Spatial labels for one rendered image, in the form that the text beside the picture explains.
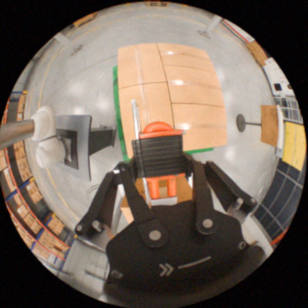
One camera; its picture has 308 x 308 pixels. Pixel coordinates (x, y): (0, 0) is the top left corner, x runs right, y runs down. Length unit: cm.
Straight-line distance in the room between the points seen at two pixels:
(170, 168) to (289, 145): 727
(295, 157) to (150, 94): 744
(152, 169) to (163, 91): 68
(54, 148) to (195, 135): 103
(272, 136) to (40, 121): 229
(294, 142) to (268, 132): 563
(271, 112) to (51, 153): 237
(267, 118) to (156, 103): 169
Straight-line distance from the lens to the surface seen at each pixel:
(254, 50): 727
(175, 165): 15
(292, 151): 732
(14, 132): 57
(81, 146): 68
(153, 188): 19
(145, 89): 76
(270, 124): 179
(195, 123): 79
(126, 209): 49
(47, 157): 64
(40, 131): 63
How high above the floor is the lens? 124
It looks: 73 degrees down
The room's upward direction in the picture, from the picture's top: 175 degrees clockwise
